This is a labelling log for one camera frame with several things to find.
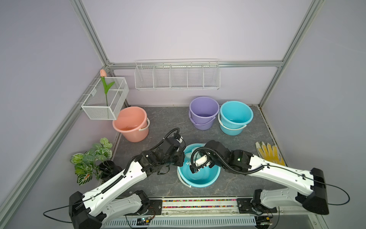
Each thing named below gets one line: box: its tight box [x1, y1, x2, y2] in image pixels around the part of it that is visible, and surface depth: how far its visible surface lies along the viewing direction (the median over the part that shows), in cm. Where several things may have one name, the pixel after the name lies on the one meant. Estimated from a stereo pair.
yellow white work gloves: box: [255, 141, 286, 167], surface depth 94 cm
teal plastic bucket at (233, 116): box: [217, 100, 254, 136], surface depth 98 cm
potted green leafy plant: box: [70, 137, 123, 186], surface depth 66 cm
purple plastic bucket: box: [188, 96, 220, 131], surface depth 101 cm
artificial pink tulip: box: [100, 68, 115, 107], surface depth 86 cm
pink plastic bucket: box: [112, 106, 151, 143], surface depth 96 cm
